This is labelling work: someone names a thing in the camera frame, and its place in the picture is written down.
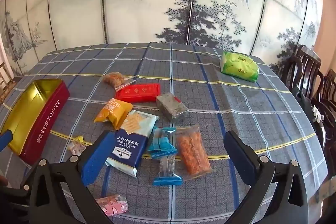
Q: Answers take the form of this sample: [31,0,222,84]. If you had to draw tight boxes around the blue plaid tablecloth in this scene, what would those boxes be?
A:
[0,42,328,224]

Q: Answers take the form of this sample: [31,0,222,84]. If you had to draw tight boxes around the red tin box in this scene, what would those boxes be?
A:
[0,79,71,165]

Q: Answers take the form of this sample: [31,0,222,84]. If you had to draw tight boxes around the yellow-wrapped muffin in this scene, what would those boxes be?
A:
[67,135,87,157]

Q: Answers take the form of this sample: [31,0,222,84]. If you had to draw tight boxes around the green tissue pack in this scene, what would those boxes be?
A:
[219,51,259,83]

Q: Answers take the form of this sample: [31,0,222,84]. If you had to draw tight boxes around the blue and white cracker packet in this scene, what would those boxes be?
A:
[105,110,160,178]

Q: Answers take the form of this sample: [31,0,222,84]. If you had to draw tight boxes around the pink snack packet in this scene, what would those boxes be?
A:
[95,194,129,216]

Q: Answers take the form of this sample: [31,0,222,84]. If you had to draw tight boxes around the red snack packet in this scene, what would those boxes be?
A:
[115,83,161,103]

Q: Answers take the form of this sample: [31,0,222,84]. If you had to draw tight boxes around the clear orange snack packet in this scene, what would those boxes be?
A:
[175,125,214,181]

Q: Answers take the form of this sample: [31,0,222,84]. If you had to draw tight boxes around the white plastic object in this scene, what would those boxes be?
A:
[311,105,323,123]

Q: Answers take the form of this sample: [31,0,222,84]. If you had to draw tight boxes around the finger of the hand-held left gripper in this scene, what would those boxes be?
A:
[0,177,33,211]
[0,130,13,152]

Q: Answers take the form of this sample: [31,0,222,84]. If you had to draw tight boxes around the small blue snack packet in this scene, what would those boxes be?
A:
[146,127,178,159]
[153,156,183,186]

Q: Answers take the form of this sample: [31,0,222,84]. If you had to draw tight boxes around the light wooden chair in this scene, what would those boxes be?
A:
[0,61,12,104]

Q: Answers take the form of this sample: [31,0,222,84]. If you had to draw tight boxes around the ink landscape folding screen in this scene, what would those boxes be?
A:
[0,0,324,77]

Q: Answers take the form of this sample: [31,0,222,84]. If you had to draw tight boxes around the clear peanut snack bag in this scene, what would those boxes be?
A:
[102,72,136,90]

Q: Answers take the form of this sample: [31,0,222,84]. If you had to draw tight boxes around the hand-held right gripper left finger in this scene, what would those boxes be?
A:
[29,130,117,224]

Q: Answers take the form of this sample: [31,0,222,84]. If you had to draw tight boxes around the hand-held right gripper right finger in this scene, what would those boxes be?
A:
[224,131,309,224]

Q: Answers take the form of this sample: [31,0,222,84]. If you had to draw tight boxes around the grey-green snack block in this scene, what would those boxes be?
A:
[156,93,189,123]

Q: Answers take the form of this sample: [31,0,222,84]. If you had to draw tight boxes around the dark wooden chair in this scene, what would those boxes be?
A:
[311,69,336,161]
[282,45,322,94]

